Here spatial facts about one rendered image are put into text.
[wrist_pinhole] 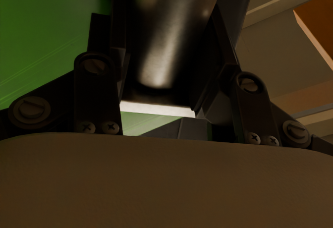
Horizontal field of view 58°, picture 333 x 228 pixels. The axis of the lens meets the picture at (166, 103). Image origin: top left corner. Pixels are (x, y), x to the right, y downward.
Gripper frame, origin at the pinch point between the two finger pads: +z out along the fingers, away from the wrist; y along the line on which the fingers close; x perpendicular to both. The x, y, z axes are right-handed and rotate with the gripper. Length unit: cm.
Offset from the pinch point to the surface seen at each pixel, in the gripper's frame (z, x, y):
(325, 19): 38, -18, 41
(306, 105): 152, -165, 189
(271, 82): 346, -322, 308
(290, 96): 171, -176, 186
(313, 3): 46, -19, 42
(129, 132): 2.7, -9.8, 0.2
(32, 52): 2.7, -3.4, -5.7
